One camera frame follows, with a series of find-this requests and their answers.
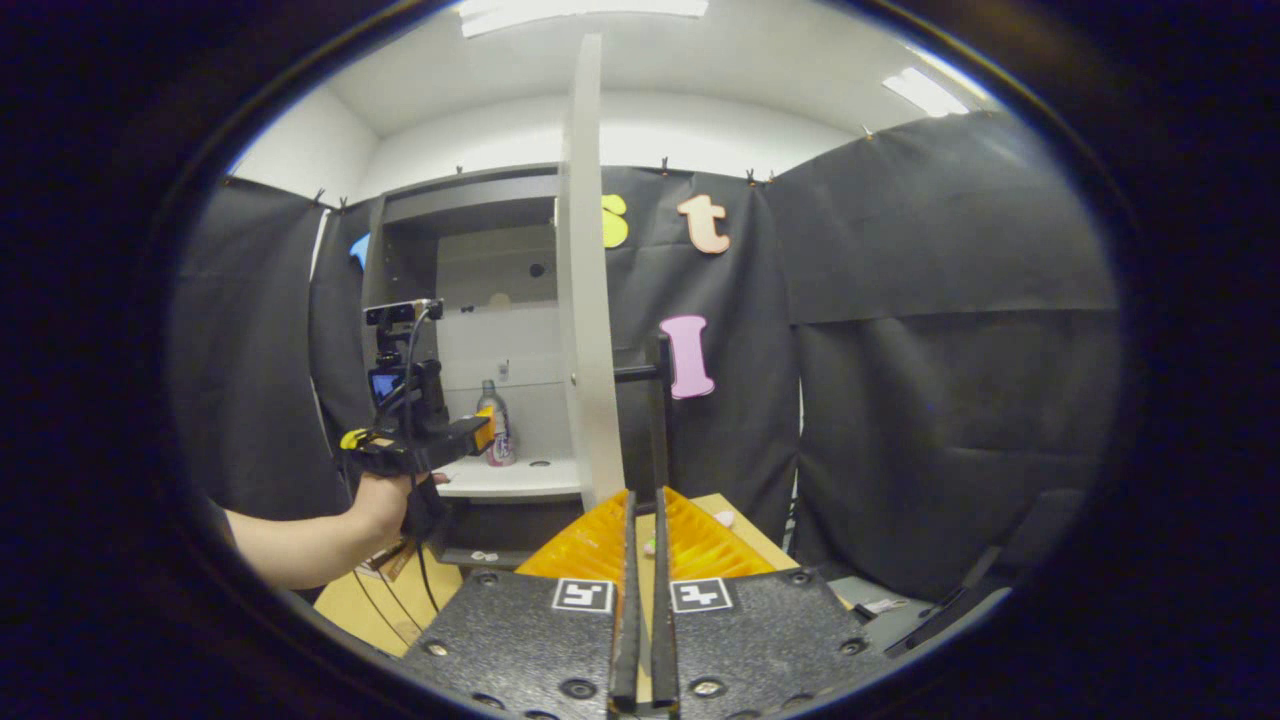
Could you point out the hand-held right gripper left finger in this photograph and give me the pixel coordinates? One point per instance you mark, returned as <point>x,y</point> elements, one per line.
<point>625,620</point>

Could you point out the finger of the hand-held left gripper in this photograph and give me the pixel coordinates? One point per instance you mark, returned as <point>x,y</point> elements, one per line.
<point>455,435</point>

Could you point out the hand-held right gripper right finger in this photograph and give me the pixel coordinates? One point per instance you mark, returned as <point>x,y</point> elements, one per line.
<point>663,620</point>

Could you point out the clear plastic bottle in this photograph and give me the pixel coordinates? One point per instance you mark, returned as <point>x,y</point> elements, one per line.
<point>497,430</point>

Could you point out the light grey cabinet door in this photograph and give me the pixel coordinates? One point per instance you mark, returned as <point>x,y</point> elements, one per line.
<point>585,300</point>

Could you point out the dark grey cabinet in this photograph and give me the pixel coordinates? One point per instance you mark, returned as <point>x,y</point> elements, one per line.
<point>500,340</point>

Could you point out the green pink plush toy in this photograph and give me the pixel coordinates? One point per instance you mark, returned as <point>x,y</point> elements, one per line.
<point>723,518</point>

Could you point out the black backdrop cloth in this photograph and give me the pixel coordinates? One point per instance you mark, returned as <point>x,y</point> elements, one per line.
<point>950,400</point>

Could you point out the white ceiling light panel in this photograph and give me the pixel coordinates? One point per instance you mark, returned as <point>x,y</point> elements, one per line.
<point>925,92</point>

